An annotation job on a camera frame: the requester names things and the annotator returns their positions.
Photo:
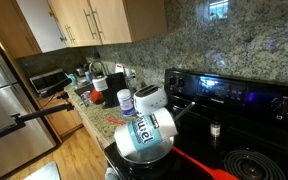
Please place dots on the curved kitchen faucet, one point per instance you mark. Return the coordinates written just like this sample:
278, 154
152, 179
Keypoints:
97, 65

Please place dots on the clear glass jar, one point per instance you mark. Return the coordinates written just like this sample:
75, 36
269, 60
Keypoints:
86, 99

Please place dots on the tall wood cabinet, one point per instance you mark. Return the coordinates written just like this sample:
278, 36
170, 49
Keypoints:
10, 30

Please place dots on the wood base cabinet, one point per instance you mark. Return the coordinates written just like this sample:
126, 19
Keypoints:
62, 118

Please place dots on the stainless steel refrigerator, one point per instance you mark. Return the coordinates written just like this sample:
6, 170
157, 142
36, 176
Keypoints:
10, 116

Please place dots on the black electric stove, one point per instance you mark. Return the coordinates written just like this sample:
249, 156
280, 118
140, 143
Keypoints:
237, 126

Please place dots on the steel kettle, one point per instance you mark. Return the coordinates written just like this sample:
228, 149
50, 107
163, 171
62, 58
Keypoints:
80, 71

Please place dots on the white two-slot toaster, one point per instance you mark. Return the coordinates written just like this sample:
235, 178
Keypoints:
149, 100

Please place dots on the blue cup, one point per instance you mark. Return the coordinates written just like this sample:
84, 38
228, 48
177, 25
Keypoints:
88, 76

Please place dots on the red silicone spatula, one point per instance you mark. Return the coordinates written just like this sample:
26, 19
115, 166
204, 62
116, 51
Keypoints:
204, 166

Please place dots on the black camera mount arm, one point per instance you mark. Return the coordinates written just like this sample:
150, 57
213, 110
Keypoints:
34, 115

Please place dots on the silver frying pan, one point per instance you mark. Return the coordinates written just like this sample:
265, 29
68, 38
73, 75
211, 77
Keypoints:
150, 155

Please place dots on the white open cabinet door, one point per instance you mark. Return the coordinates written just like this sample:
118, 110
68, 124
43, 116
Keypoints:
40, 23

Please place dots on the clear plastic bottle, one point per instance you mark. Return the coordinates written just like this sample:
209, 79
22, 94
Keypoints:
134, 82

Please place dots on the small spice jar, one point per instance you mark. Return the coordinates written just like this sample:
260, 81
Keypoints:
215, 129

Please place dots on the black coil burner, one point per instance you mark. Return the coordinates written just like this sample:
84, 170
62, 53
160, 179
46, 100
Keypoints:
254, 166

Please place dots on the black coffee maker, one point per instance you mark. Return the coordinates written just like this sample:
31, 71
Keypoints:
115, 90

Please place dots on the red round object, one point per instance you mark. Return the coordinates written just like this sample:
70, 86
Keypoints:
96, 96

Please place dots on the wrapped paper towel roll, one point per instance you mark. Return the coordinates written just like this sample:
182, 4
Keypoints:
145, 131

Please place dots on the silver toaster oven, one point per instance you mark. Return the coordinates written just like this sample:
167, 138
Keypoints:
47, 80

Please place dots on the teal kettle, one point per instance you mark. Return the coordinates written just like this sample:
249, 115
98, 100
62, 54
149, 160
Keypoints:
72, 79

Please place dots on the red pen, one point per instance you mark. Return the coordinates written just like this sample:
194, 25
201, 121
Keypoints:
116, 121

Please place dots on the white tub blue label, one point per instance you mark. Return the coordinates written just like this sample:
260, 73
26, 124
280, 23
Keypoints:
125, 103

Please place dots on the light wood upper cabinet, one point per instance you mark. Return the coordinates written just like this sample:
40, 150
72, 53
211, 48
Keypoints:
114, 20

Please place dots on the light blue floor cloth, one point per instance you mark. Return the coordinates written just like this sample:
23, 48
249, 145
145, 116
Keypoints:
44, 171

